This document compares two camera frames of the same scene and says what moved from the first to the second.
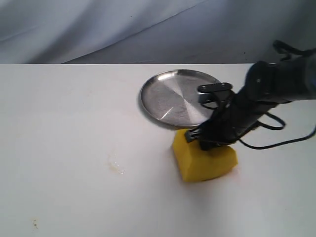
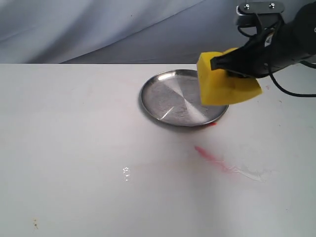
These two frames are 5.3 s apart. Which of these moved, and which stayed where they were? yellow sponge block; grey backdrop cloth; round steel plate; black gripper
Moved: black gripper; yellow sponge block
Stayed: round steel plate; grey backdrop cloth
